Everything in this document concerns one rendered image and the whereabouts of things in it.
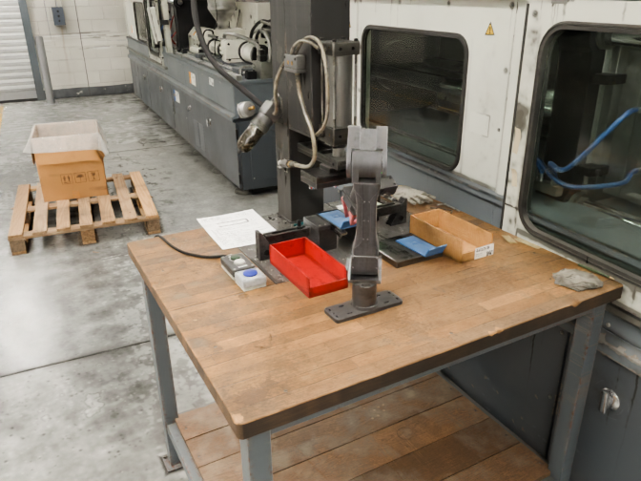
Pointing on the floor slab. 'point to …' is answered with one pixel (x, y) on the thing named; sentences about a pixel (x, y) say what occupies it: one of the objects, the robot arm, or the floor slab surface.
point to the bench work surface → (360, 365)
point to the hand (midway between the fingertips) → (350, 219)
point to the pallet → (17, 237)
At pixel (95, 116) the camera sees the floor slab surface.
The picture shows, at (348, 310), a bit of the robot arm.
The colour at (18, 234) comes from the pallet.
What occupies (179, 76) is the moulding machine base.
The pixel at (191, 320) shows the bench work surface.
